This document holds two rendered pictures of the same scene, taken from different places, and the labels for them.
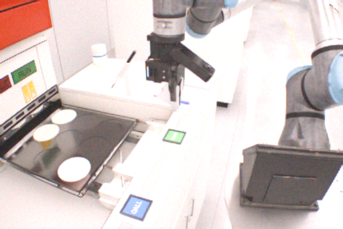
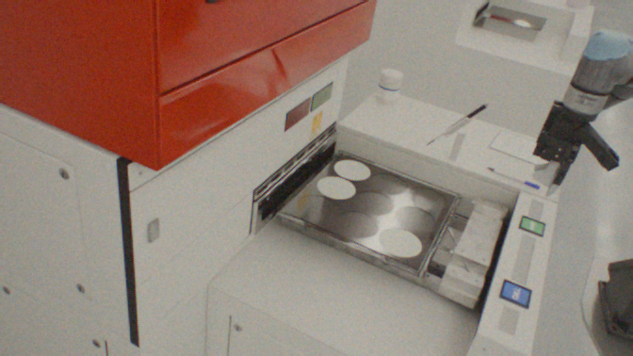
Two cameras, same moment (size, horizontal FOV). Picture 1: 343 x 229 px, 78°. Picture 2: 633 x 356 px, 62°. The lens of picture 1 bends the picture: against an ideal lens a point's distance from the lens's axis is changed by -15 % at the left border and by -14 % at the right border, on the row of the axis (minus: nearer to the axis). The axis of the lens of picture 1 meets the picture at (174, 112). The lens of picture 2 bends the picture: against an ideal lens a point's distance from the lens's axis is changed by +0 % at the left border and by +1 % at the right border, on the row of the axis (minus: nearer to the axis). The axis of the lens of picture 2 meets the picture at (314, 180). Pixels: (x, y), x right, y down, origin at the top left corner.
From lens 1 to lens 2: 70 cm
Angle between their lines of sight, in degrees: 3
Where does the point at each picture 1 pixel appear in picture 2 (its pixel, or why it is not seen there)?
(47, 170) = (363, 238)
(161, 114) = (495, 195)
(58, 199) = (367, 280)
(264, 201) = not seen: outside the picture
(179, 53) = (588, 135)
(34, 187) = (325, 259)
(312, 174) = not seen: outside the picture
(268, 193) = not seen: outside the picture
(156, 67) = (553, 143)
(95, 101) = (397, 157)
